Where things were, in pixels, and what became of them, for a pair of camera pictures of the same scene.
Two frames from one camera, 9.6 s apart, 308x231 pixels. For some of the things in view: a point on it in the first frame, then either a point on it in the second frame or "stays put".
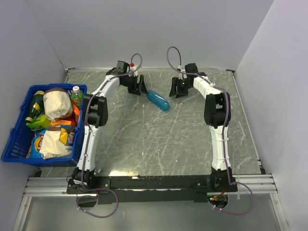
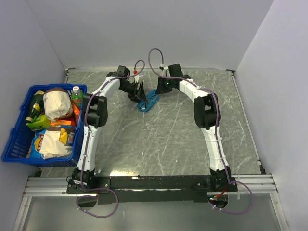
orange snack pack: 71,120 stays put
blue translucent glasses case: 158,99 to 152,98
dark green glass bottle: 38,107 stays put
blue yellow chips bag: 37,141 stays put
